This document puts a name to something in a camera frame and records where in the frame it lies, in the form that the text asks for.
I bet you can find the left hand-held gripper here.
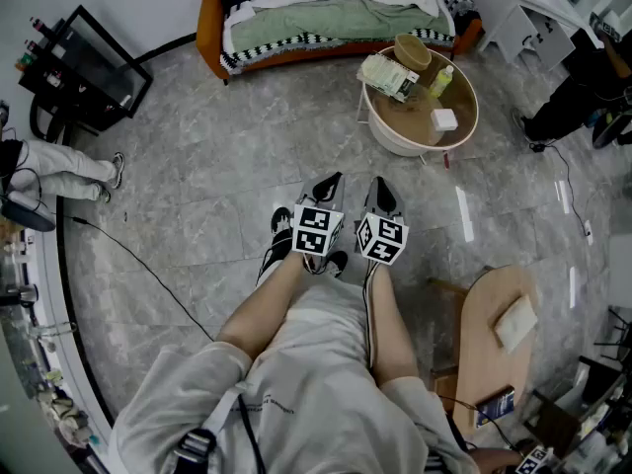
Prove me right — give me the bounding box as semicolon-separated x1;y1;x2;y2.
291;172;346;257

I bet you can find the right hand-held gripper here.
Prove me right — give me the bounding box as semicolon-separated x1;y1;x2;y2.
354;176;410;266

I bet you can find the green printed magazine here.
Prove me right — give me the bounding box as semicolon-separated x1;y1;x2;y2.
355;51;421;104

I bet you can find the orange sofa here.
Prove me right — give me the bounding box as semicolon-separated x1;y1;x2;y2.
196;0;484;87

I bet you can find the person's right forearm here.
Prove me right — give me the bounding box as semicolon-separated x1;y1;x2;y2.
367;263;422;389

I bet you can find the person's left forearm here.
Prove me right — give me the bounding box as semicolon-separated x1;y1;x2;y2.
215;252;320;362

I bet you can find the round glass coffee table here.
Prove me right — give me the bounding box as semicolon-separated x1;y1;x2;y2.
355;44;480;168

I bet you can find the small white box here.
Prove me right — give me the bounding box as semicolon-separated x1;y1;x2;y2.
430;108;459;132

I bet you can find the yellow-green drink bottle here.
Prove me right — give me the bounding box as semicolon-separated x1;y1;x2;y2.
428;64;455;99

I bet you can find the tan woven basket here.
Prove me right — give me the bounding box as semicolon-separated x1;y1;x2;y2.
393;33;434;72

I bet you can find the wooden stool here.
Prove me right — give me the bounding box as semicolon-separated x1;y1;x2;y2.
427;264;539;438

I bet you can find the green knitted blanket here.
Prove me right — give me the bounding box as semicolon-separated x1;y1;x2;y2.
230;0;455;53

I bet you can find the white foam block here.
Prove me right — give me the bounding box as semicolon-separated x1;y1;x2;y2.
494;296;539;355

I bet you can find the person's grey sweatshirt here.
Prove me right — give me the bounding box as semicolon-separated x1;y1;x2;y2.
107;277;478;474

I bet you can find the white cabinet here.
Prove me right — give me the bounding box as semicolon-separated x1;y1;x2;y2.
476;0;606;73

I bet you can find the blue box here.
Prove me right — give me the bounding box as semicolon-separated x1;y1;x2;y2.
473;386;517;430

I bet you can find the black glass-door cabinet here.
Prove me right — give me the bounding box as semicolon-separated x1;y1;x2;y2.
18;4;154;135

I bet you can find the black metal rack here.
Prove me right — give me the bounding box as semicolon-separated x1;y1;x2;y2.
522;303;632;474

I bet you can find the grey chair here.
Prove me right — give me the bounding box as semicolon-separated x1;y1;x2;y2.
0;193;56;234

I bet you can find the cluttered glass counter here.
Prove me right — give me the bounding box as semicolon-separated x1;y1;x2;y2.
0;229;108;474

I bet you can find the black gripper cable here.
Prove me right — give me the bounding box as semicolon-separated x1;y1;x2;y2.
362;263;377;370

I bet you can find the black cable with adapter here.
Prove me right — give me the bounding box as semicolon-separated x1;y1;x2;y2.
528;139;593;239

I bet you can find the black floor cable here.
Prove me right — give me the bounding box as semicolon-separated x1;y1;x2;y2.
62;214;216;343

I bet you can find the black harness cable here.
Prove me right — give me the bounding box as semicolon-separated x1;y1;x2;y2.
236;392;268;474

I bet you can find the person's harness strap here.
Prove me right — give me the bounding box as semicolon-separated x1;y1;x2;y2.
172;427;218;474

